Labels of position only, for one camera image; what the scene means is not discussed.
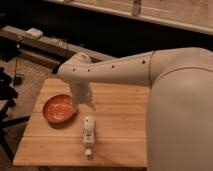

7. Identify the wooden board table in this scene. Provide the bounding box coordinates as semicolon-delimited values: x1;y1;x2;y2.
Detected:
13;79;149;167

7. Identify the white plastic bottle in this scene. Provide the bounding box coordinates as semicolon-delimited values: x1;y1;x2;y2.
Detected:
83;116;95;157

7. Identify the white box on beam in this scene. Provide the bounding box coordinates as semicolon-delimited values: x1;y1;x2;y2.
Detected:
25;28;43;38

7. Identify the black cable with plug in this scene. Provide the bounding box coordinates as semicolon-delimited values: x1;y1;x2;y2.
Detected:
12;39;26;86

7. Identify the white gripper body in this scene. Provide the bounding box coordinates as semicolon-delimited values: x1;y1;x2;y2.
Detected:
69;83;92;104

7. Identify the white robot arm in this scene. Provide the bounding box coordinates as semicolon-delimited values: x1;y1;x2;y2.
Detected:
57;47;213;171

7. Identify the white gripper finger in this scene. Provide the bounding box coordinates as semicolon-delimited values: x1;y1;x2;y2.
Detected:
87;101;96;111
72;103;78;113

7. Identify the black tripod stand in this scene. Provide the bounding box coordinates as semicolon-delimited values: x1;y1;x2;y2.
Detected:
0;67;29;161

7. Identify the orange ceramic bowl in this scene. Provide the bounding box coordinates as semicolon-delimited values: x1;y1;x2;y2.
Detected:
42;94;76;123

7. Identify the long wooden beam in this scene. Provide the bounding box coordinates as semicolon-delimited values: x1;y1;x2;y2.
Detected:
0;26;113;61

